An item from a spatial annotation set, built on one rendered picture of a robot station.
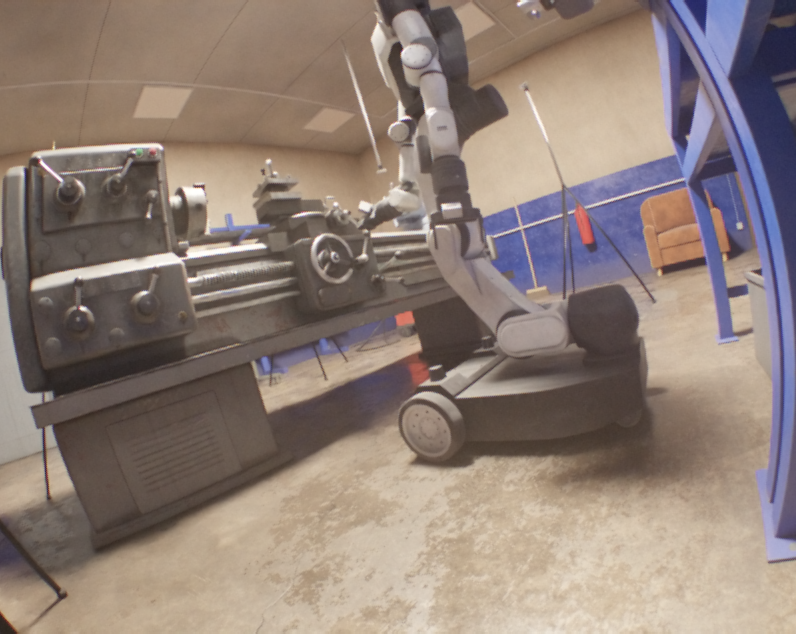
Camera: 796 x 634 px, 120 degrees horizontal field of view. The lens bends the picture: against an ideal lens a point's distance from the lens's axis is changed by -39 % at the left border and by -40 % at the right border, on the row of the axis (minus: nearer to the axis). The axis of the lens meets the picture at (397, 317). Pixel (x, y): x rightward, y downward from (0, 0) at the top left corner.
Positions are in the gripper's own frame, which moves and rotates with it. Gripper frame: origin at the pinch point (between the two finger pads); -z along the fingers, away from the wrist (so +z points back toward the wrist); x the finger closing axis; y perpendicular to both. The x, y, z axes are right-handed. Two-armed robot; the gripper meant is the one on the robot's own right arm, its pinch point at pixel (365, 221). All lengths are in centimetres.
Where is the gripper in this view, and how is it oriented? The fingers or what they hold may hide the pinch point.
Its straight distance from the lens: 159.1
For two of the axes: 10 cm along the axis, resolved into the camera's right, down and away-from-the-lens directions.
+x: -2.1, 8.7, -4.4
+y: 6.6, 4.6, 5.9
